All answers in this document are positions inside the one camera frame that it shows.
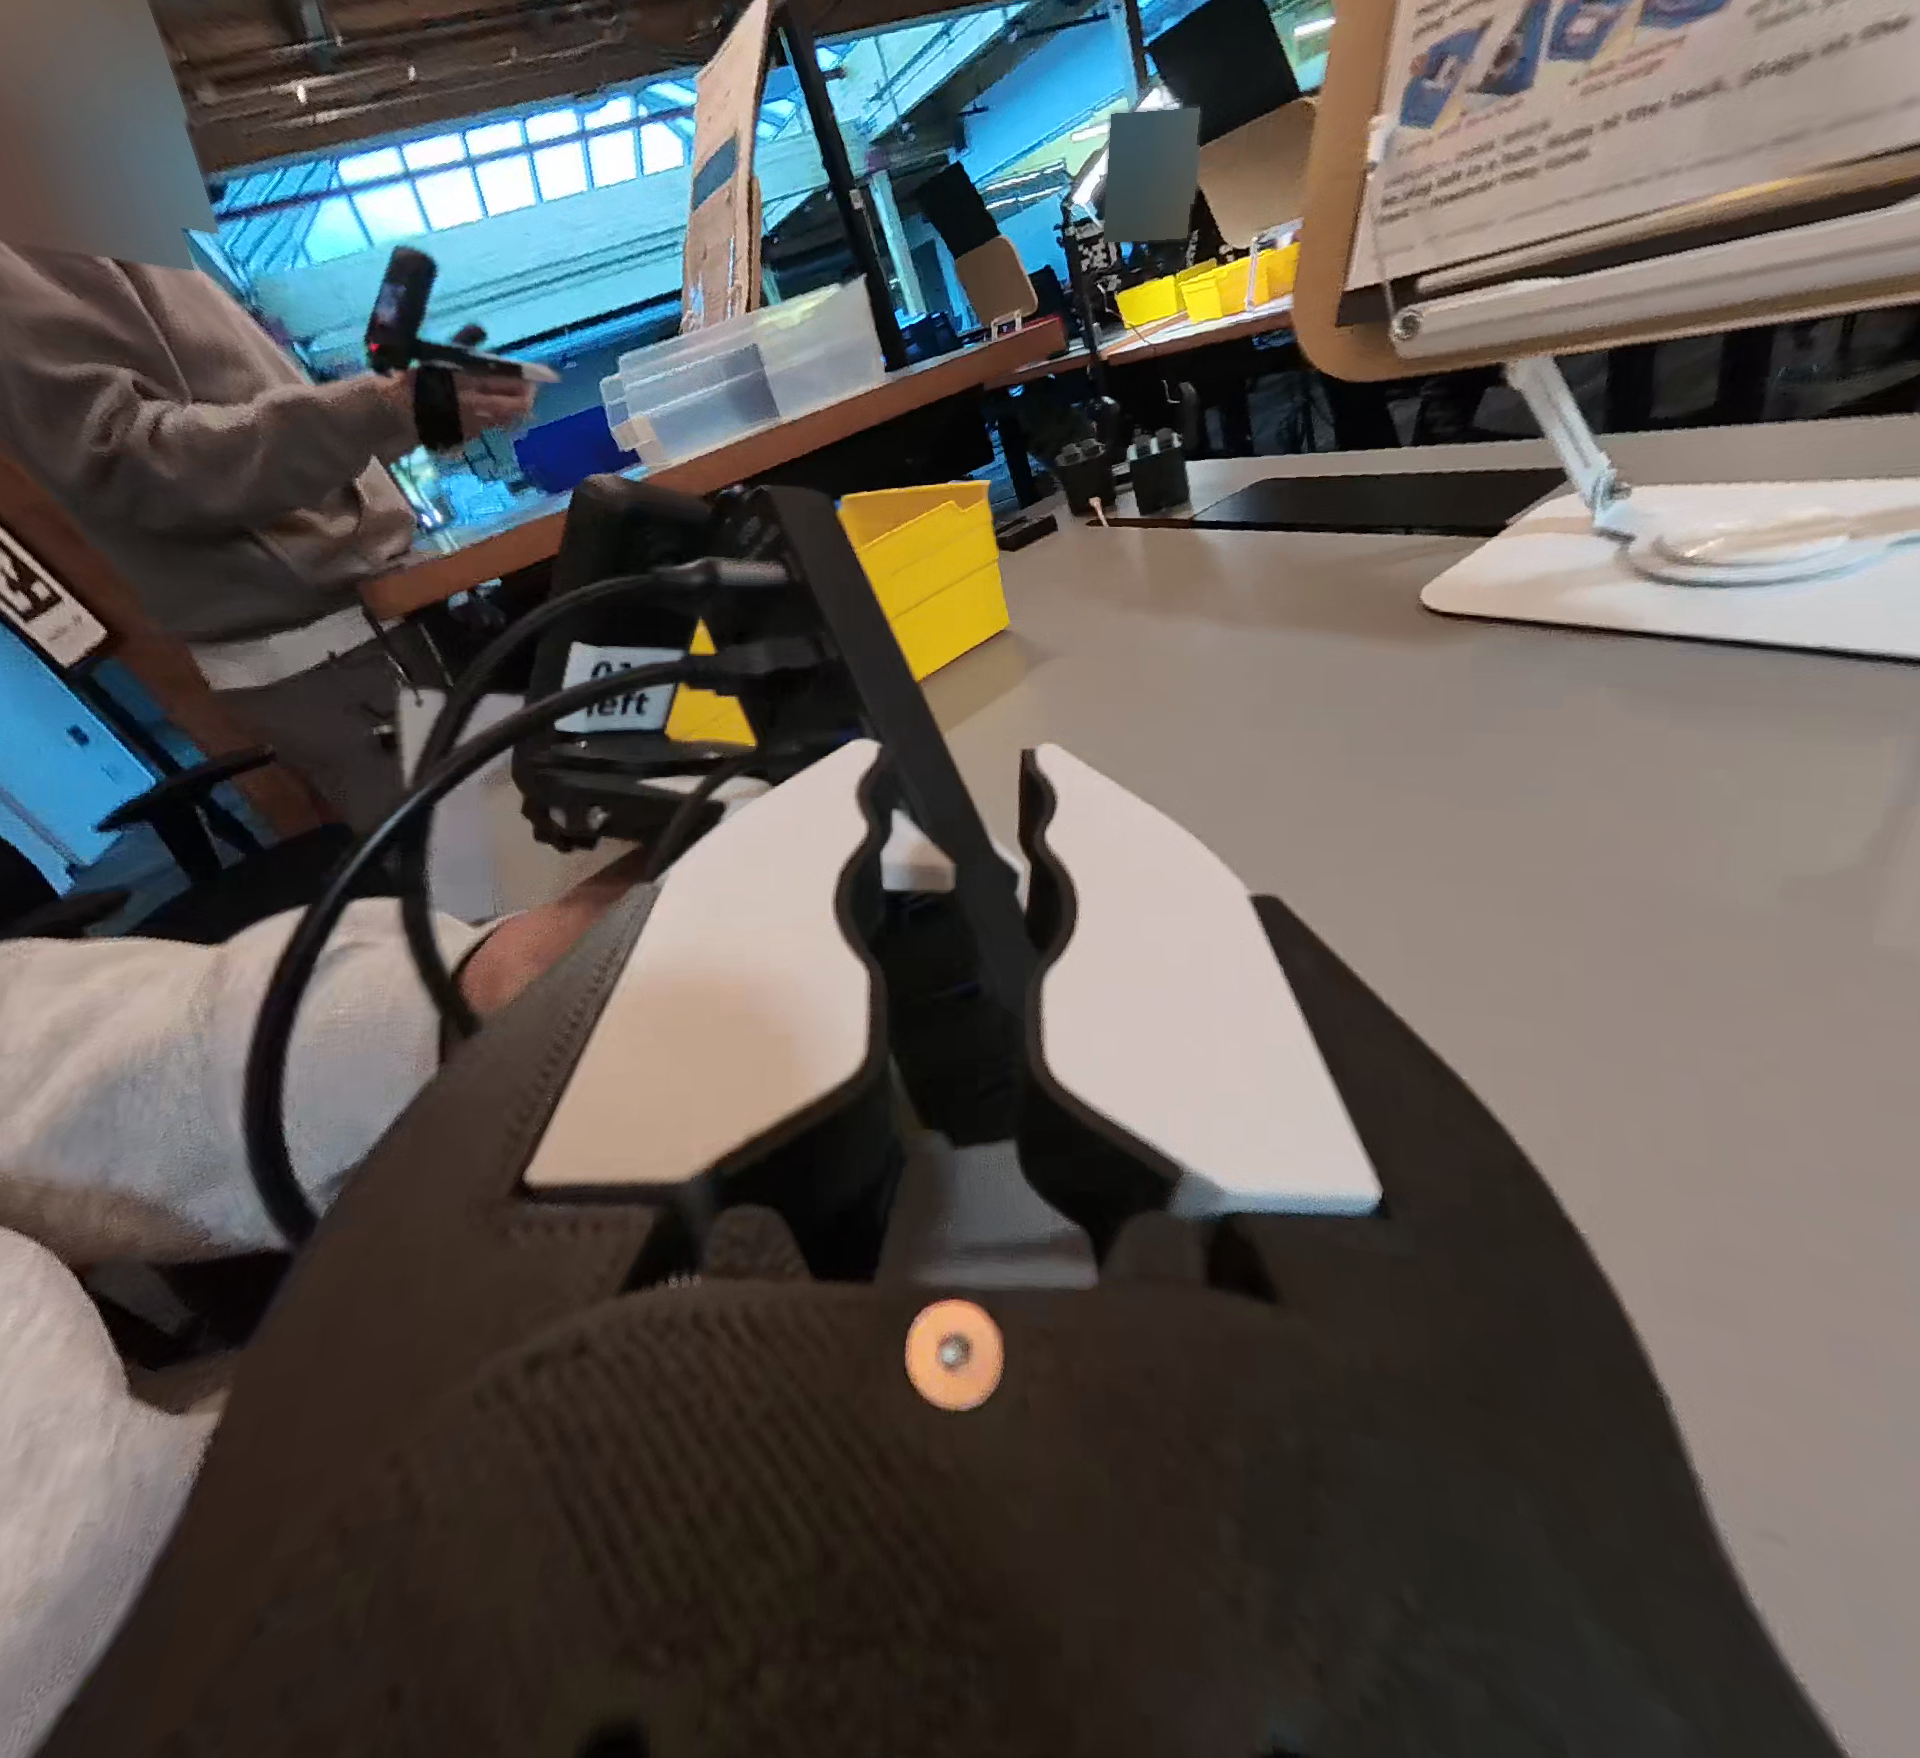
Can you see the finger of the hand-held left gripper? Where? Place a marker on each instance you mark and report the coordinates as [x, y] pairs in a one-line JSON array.
[[912, 861]]

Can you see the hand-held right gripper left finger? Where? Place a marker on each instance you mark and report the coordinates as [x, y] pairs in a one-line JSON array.
[[718, 1010]]

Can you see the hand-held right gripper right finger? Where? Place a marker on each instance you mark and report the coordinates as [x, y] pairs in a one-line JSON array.
[[1187, 1039]]

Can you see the person's left forearm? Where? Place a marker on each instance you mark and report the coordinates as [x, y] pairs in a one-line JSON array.
[[180, 1069]]

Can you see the person's left hand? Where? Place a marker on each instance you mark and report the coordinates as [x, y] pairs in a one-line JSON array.
[[557, 955]]

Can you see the blue plastic bin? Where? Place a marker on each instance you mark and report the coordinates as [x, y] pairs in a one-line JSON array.
[[570, 456]]

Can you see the clear plastic bin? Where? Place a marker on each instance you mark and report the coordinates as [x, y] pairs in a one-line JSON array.
[[751, 378]]

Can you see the stacked yellow plastic bins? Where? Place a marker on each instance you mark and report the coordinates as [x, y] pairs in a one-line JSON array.
[[931, 573]]

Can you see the small black box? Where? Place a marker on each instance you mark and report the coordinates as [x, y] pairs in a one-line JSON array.
[[1027, 534]]

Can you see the cardboard sheet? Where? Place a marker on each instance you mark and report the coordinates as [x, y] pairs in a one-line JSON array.
[[727, 170]]

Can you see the small black holder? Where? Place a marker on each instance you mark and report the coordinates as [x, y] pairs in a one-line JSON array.
[[1159, 472], [1084, 476]]

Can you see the tan rounded board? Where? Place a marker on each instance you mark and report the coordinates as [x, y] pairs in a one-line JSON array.
[[995, 279]]

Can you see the small black board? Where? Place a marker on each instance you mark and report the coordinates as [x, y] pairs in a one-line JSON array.
[[959, 209]]

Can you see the black pole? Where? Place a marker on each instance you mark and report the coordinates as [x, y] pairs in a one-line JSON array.
[[811, 77]]

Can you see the black office chair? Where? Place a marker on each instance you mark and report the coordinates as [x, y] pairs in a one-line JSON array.
[[180, 789]]

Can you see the black desk mat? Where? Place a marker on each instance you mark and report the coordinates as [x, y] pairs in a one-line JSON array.
[[1352, 503]]

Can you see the instruction sheet on white stand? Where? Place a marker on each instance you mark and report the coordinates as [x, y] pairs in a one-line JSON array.
[[1532, 587]]

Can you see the small yellow bin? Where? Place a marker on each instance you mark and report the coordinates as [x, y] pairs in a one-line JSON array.
[[1214, 289], [1151, 299], [1272, 271]]

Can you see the distant wooden workbench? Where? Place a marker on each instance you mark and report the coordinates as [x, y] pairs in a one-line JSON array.
[[1187, 338]]

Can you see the framed fiducial tag sign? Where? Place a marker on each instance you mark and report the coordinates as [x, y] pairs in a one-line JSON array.
[[38, 596]]

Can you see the LED light panel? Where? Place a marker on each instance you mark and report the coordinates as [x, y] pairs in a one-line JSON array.
[[1151, 174]]

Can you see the cardboard piece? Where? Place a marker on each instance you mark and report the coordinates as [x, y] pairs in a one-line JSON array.
[[1268, 174]]

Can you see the black flat panel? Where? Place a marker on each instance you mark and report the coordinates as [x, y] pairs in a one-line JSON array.
[[1224, 64]]

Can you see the printed instruction sheet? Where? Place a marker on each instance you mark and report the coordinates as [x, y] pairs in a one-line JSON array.
[[1651, 64]]

